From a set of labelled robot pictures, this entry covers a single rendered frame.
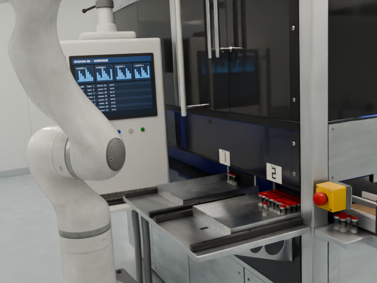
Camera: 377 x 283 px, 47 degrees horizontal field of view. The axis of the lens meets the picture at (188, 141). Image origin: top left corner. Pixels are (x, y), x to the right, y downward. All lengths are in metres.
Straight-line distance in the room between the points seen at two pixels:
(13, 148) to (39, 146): 5.66
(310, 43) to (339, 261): 0.72
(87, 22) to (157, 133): 4.75
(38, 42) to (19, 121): 5.77
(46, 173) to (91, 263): 0.22
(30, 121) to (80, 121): 5.73
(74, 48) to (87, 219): 1.22
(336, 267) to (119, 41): 1.35
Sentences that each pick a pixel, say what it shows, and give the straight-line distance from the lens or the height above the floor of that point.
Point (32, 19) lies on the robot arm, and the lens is 0.83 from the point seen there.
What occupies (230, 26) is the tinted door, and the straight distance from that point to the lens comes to 1.73.
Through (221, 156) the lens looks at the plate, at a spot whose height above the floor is 1.02.
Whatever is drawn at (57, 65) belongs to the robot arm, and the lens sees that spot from 0.88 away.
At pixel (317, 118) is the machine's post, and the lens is 1.36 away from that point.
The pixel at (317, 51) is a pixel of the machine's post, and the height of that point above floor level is 1.42.
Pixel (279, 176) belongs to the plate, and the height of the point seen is 1.01.
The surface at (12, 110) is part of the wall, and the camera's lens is 6.59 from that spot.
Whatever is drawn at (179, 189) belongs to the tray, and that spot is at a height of 0.88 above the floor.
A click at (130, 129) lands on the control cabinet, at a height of 1.11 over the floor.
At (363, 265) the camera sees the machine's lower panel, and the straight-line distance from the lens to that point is 1.65.
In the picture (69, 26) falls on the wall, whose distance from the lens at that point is 6.72.
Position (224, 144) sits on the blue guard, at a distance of 1.80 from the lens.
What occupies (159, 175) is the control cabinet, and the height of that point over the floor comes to 0.87.
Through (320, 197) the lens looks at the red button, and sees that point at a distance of 1.32.
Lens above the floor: 1.40
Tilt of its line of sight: 10 degrees down
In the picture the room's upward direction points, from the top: 3 degrees counter-clockwise
